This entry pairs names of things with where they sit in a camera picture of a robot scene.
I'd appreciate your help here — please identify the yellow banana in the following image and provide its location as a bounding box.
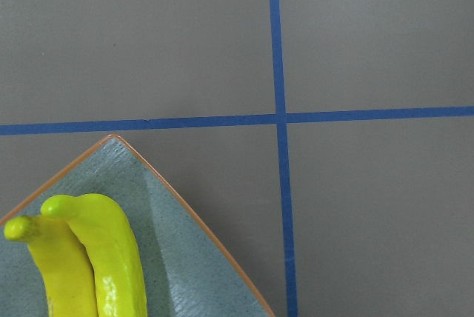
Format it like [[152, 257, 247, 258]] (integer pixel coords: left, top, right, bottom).
[[4, 216, 98, 316], [40, 193, 148, 316]]

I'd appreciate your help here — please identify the grey square plate orange rim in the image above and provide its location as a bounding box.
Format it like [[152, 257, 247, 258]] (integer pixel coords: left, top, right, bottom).
[[9, 135, 273, 316]]

